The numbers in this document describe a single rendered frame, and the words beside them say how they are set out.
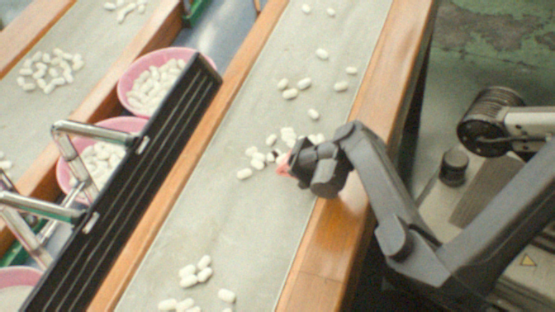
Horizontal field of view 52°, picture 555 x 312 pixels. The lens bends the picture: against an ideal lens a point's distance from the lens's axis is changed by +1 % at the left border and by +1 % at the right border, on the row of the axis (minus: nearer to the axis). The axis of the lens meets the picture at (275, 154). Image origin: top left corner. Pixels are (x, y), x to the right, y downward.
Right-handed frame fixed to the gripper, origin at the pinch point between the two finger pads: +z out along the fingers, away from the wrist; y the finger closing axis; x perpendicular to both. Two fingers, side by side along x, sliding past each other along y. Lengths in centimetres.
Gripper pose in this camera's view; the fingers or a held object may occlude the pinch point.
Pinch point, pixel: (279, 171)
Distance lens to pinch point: 127.3
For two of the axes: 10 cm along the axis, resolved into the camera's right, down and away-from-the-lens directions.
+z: -6.7, 2.5, 7.0
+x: 6.6, 6.3, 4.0
